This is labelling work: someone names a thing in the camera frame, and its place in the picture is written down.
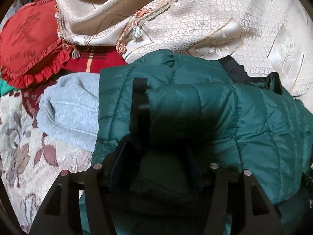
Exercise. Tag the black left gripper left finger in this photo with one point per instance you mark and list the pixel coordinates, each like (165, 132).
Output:
(140, 117)

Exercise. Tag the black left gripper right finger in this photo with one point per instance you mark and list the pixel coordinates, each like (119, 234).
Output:
(216, 185)

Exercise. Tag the green quilted puffer jacket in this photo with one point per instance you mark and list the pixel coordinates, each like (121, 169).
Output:
(202, 111)

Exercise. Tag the light blue fleece garment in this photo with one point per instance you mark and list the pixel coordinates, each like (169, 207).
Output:
(69, 110)

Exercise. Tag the red striped blanket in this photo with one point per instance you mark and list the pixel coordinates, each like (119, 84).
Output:
(93, 59)

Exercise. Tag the floral plush bed blanket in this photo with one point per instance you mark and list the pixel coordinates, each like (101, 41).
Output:
(31, 160)

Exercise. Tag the red heart-shaped ruffled pillow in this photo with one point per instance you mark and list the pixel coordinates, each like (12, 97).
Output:
(32, 49)

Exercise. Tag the cream embossed satin bedspread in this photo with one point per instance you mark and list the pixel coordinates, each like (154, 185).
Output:
(263, 35)

